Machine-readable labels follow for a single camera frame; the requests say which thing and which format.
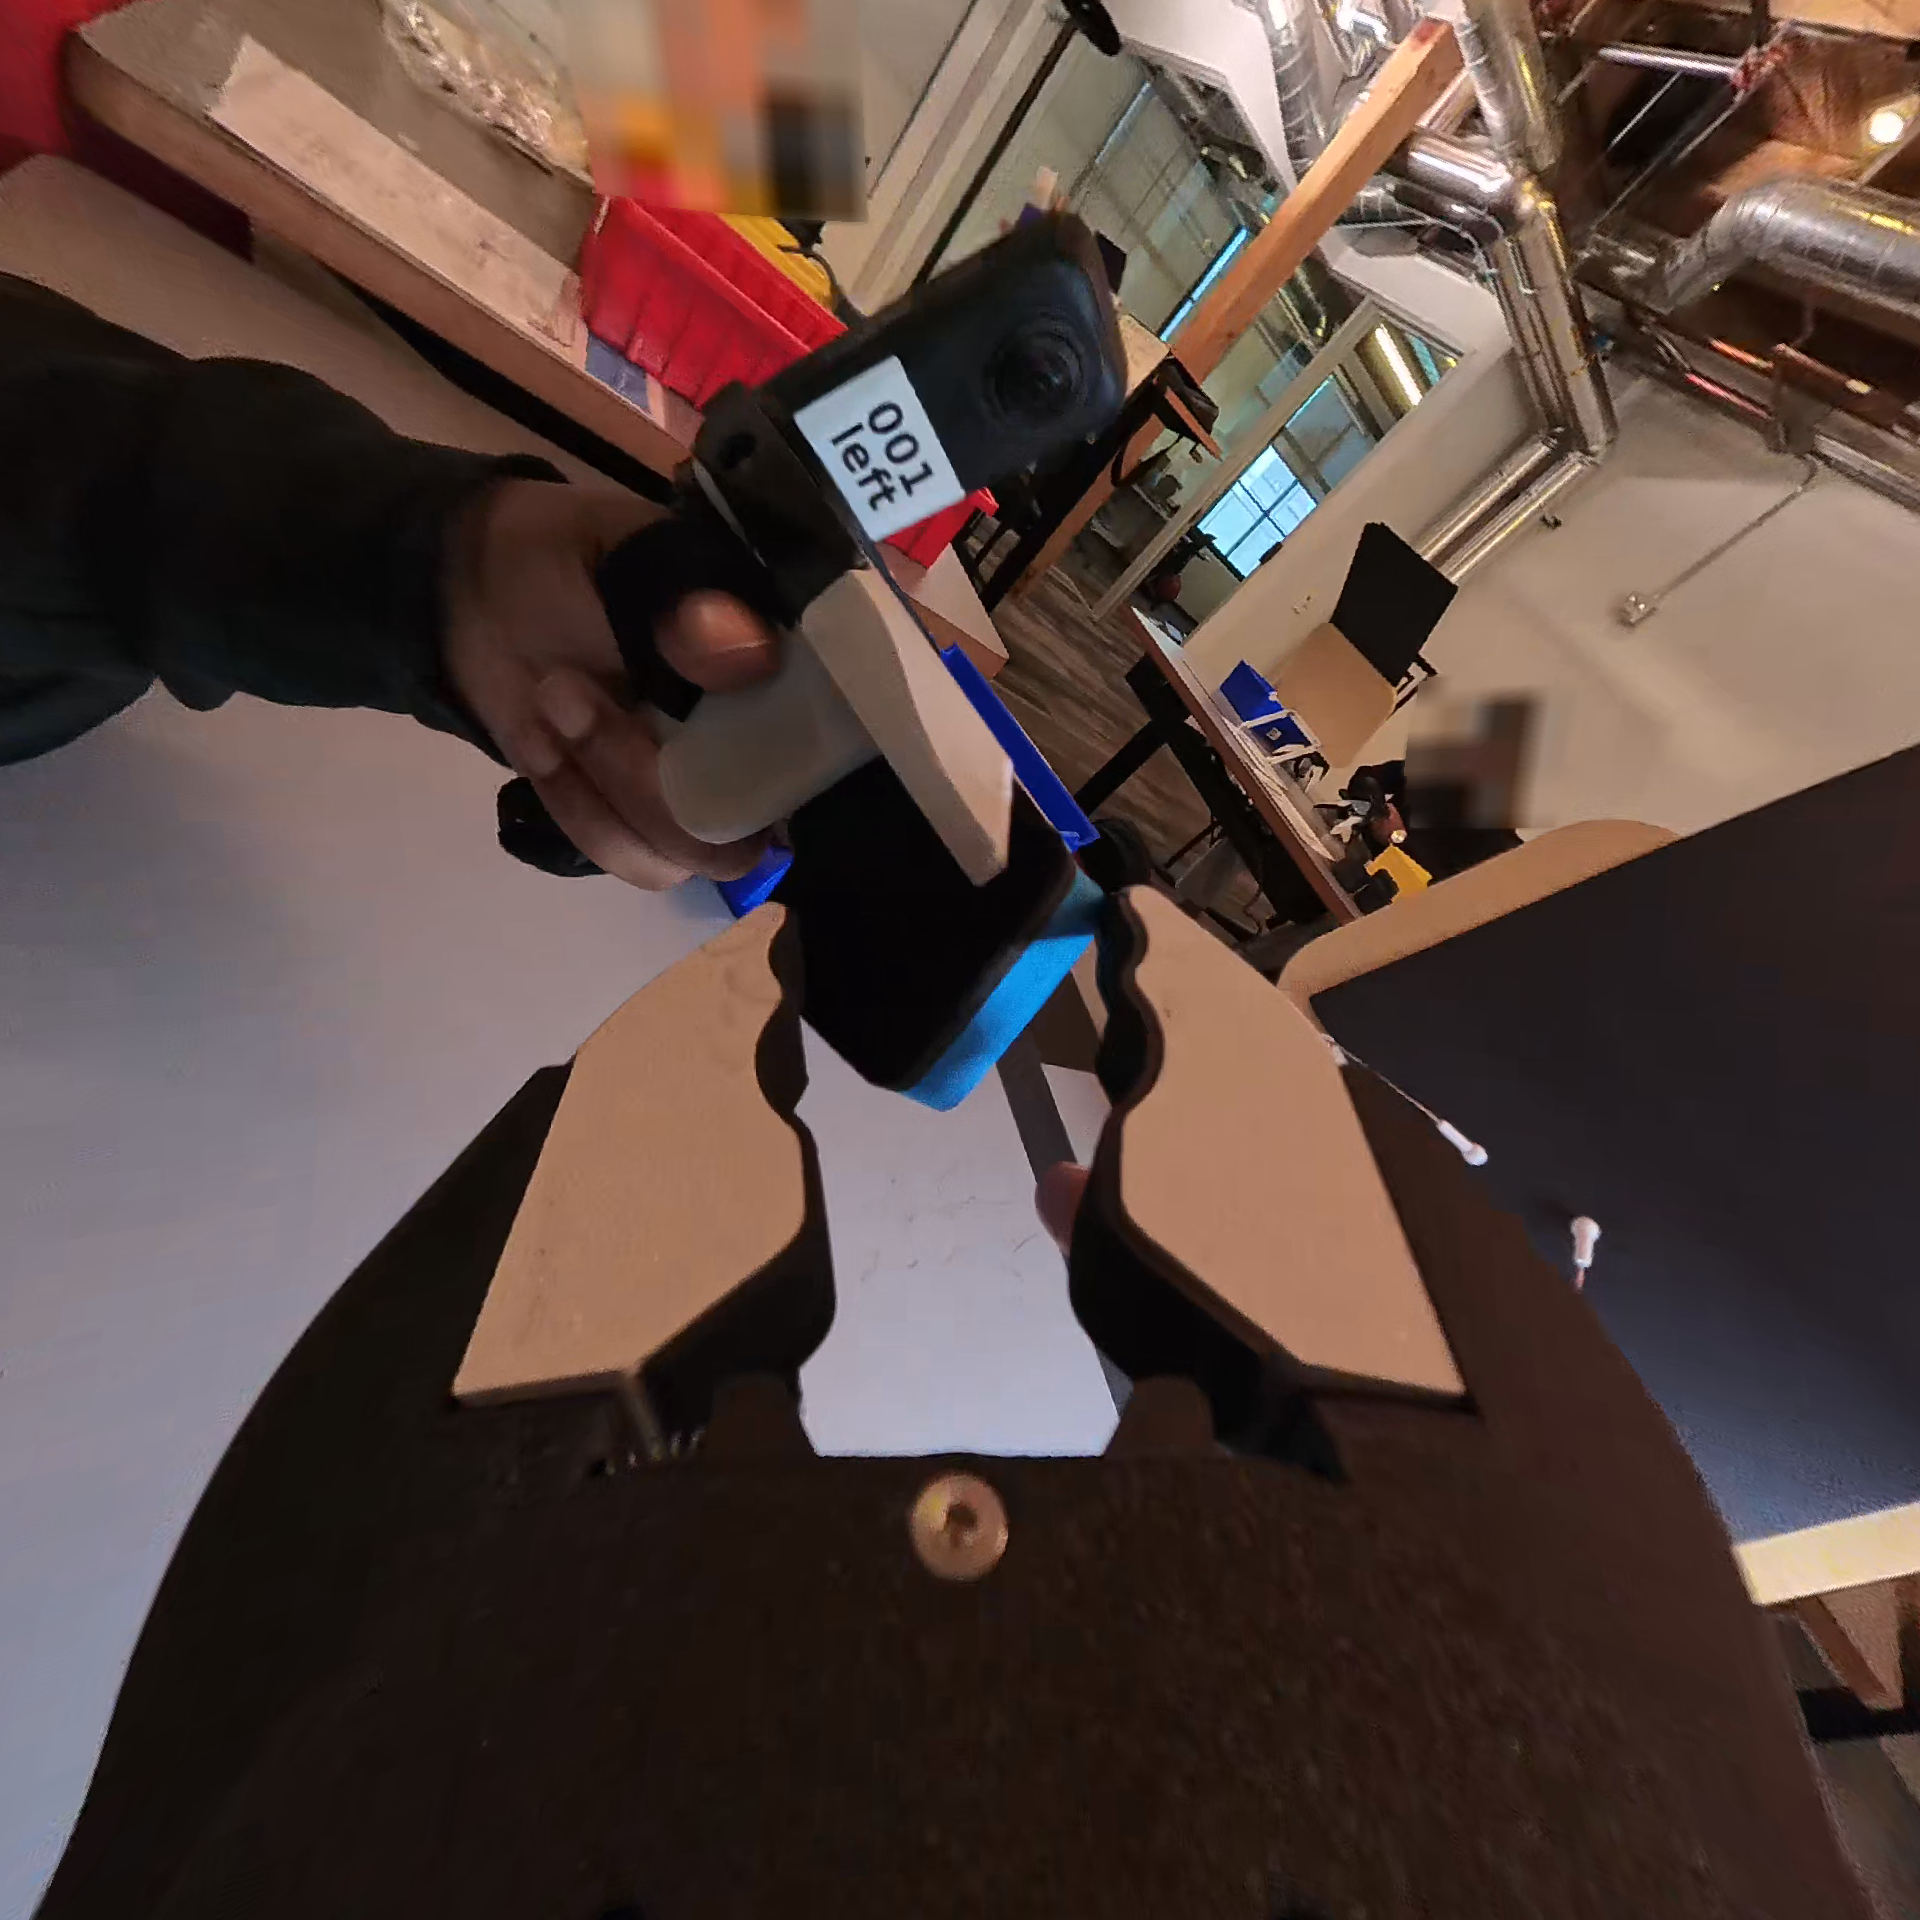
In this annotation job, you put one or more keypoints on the person's left hand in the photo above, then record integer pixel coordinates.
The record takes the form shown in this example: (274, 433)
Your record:
(555, 675)

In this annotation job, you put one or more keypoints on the large red storage bin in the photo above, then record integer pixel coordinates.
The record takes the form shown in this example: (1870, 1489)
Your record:
(675, 300)

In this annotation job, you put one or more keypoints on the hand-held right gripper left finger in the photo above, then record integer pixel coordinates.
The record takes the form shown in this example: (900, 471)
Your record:
(661, 1184)

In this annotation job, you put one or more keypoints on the clear plastic bag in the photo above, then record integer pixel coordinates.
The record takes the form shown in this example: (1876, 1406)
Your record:
(481, 68)

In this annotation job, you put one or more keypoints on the beige table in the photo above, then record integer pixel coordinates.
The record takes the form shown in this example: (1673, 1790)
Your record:
(224, 91)

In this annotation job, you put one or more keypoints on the printed paper sheet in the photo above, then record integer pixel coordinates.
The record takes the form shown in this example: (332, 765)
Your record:
(374, 181)

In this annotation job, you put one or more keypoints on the long wooden table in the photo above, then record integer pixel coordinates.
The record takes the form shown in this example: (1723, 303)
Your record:
(1244, 765)

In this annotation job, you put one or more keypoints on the blue storage bin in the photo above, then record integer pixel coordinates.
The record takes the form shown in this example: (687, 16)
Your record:
(1034, 750)
(1252, 698)

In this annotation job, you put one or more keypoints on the yellow storage bin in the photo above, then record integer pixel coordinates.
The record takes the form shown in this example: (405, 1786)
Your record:
(789, 254)

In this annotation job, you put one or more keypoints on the white board stand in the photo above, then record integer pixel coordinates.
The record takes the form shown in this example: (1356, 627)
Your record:
(1583, 1239)

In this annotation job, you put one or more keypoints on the person's left forearm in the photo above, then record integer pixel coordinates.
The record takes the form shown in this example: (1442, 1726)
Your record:
(224, 525)

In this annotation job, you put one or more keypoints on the window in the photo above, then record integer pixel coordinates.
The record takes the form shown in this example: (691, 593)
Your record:
(1260, 510)

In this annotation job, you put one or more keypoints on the wooden-top standing desk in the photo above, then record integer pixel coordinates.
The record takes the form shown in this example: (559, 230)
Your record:
(1170, 405)

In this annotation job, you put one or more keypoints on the person's right hand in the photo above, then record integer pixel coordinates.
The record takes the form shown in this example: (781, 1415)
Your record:
(1063, 1209)

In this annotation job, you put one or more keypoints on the blue board eraser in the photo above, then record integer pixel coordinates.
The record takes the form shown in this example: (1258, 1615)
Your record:
(915, 945)

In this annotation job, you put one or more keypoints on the black panel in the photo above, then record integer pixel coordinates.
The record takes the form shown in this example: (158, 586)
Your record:
(1393, 601)

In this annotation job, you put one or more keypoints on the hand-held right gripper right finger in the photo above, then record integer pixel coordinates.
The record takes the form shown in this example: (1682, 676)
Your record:
(1260, 1201)

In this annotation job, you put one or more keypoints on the silver ceiling duct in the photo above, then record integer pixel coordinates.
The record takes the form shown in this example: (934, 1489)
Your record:
(1545, 300)

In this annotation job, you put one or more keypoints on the beige board on stand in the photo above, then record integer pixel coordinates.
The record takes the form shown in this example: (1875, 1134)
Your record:
(1342, 698)

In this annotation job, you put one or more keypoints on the wooden pillar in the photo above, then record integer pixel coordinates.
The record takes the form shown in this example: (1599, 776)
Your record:
(1320, 194)

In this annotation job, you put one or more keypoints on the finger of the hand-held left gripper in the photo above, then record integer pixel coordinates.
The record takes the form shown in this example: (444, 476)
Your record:
(764, 750)
(915, 704)

